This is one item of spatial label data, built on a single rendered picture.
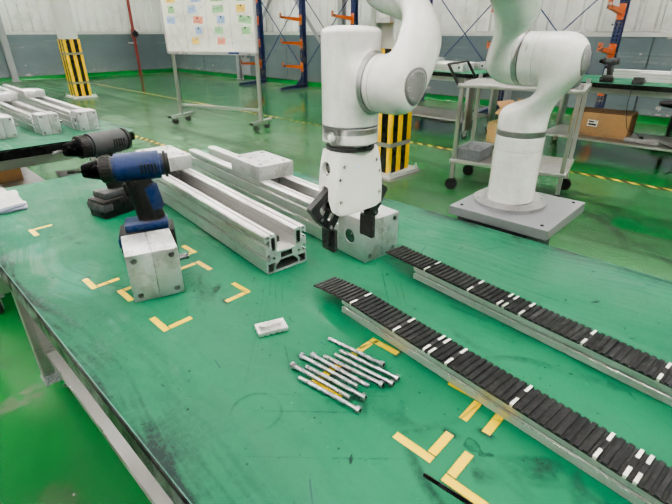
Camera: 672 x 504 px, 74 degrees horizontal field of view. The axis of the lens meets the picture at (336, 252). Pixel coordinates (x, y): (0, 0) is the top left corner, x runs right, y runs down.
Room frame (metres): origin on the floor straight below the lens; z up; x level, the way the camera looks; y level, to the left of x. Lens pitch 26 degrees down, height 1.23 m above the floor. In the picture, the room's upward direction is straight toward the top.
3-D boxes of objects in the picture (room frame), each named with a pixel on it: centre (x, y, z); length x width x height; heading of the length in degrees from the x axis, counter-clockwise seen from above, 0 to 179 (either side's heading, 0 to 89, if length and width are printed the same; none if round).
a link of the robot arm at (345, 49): (0.69, -0.02, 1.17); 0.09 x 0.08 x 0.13; 47
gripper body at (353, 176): (0.69, -0.02, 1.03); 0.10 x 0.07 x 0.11; 131
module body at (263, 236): (1.15, 0.36, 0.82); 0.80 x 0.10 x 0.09; 40
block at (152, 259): (0.77, 0.34, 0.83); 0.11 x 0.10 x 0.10; 117
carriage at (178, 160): (1.34, 0.52, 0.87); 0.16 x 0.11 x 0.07; 40
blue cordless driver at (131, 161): (0.94, 0.46, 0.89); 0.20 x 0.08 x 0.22; 111
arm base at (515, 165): (1.18, -0.48, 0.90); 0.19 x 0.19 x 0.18
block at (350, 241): (0.93, -0.08, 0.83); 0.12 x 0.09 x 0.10; 130
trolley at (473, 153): (3.77, -1.45, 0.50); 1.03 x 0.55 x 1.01; 58
